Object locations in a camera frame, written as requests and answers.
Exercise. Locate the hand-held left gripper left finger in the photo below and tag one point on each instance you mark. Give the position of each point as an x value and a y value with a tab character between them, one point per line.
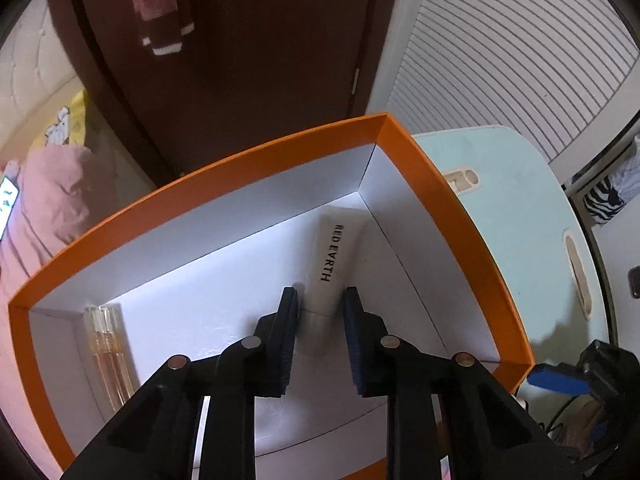
286	340

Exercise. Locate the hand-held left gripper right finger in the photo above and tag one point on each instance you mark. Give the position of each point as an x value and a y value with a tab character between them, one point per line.
354	340

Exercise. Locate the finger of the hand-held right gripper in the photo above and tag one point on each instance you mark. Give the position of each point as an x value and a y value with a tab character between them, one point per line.
555	381

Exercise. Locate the white cosmetic tube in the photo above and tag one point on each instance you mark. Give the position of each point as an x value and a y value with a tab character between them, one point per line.
330	250

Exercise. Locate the orange cardboard box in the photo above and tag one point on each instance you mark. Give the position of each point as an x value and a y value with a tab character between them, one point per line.
175	280

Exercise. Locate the small dark object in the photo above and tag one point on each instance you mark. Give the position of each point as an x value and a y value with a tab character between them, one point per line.
634	282

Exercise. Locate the clear perfume bottle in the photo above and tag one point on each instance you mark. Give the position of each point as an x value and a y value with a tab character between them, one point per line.
107	350

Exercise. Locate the zebra striped cloth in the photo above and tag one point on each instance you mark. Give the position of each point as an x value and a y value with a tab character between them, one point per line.
605	200

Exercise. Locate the pink blanket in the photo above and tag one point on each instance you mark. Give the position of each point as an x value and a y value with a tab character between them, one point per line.
50	210

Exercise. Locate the dark brown door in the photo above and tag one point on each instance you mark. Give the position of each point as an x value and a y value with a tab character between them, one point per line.
250	60

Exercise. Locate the smartphone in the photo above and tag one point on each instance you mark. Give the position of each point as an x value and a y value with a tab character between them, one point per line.
7	200

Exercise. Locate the white louvered wardrobe door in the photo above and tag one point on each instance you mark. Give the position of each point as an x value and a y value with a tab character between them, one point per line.
500	60

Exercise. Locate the maroon pink striped scarf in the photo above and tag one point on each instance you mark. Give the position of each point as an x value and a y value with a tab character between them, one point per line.
155	15

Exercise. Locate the cream tufted headboard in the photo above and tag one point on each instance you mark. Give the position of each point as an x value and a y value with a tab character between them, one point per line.
40	60

